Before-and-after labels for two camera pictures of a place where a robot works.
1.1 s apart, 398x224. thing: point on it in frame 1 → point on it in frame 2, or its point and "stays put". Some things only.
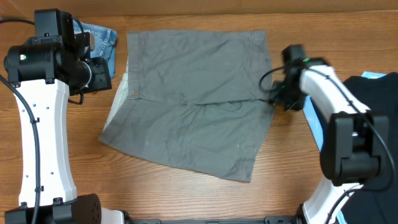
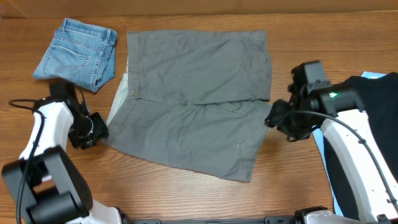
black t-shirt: (372, 205) stays put
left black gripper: (103, 80) → (101, 129)
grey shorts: (199, 101) stays put
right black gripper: (278, 94) → (278, 114)
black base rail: (267, 220) stays put
